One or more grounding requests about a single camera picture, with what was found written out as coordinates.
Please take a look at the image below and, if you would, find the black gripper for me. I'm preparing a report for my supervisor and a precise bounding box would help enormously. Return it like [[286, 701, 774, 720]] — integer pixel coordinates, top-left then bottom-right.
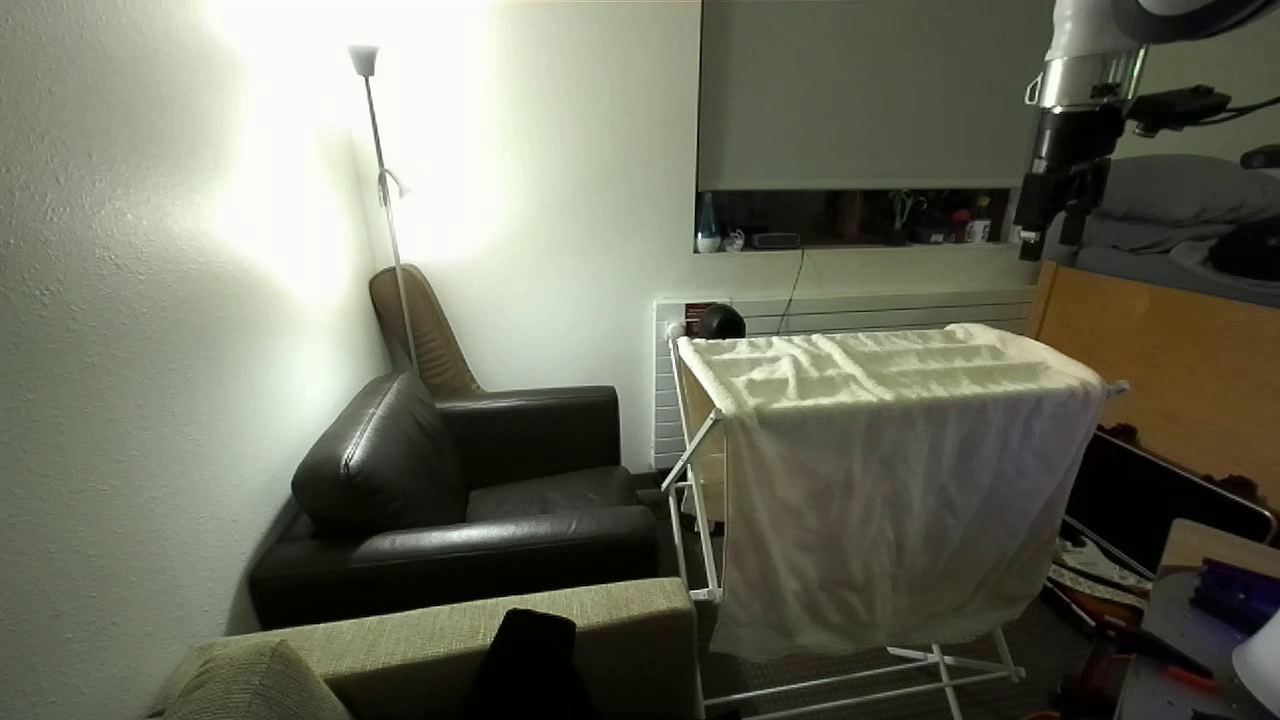
[[1016, 106, 1130, 262]]

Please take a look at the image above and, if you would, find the white terry towel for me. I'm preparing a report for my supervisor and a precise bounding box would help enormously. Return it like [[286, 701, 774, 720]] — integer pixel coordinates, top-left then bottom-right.
[[673, 318, 1112, 668]]

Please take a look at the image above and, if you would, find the olive green fabric couch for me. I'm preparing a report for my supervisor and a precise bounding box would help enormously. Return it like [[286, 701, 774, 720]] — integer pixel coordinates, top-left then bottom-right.
[[145, 572, 698, 720]]

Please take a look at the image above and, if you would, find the grey bed mattress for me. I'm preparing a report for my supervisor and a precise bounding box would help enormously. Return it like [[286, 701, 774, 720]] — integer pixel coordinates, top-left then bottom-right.
[[1073, 217, 1280, 313]]

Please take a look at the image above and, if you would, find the grey pillow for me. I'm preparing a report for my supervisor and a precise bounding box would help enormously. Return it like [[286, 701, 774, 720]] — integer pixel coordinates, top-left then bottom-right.
[[1094, 151, 1280, 226]]

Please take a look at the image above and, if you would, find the orange wooden bed board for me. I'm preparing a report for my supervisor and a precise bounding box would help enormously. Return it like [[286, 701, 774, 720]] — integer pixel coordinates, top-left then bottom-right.
[[1022, 261, 1280, 513]]

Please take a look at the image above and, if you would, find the black item on bed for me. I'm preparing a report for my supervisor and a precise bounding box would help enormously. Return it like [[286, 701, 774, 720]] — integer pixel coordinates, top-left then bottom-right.
[[1204, 217, 1280, 285]]

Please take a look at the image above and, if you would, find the black flat panel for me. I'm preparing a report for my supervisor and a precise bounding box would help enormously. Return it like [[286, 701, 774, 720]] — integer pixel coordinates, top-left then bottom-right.
[[1062, 423, 1280, 576]]

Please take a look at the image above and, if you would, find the black rounded object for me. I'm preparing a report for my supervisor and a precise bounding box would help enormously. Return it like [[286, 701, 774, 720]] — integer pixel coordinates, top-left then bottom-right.
[[680, 298, 747, 338]]

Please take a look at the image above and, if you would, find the white papers pile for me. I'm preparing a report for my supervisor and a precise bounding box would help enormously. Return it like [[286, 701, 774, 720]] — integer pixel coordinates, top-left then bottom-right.
[[1037, 525, 1164, 644]]

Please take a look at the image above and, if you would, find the brown cardboard box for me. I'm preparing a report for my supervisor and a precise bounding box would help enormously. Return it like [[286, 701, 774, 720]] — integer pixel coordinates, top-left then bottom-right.
[[1112, 517, 1280, 720]]

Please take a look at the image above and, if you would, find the white metal drying rack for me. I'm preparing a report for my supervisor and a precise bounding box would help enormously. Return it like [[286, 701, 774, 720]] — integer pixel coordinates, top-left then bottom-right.
[[656, 318, 1130, 720]]

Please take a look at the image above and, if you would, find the blue purple item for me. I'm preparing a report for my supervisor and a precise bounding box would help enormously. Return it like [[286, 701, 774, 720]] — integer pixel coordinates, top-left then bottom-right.
[[1187, 555, 1280, 636]]

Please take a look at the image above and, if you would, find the white rounded object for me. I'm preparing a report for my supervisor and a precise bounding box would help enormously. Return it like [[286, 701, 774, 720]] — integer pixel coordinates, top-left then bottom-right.
[[1226, 606, 1280, 720]]

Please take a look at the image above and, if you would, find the white floor lamp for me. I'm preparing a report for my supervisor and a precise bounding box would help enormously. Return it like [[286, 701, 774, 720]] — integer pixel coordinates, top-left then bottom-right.
[[348, 41, 424, 382]]

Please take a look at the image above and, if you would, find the black leather armchair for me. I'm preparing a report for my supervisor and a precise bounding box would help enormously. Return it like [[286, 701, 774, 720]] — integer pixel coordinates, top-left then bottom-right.
[[244, 369, 673, 630]]

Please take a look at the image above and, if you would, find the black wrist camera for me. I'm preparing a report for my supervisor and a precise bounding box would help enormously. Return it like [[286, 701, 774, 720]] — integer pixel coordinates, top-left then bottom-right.
[[1122, 85, 1236, 135]]

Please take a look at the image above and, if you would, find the wall-mounted dark screen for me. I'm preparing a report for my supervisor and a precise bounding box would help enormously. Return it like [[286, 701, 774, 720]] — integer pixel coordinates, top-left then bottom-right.
[[695, 0, 1051, 195]]

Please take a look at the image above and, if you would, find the thin black hanging cord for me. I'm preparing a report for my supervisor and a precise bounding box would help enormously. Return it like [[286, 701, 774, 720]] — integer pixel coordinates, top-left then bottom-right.
[[774, 246, 811, 330]]

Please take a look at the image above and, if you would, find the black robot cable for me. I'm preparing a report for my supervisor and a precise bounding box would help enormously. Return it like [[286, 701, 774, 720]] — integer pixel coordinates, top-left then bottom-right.
[[1197, 88, 1280, 133]]

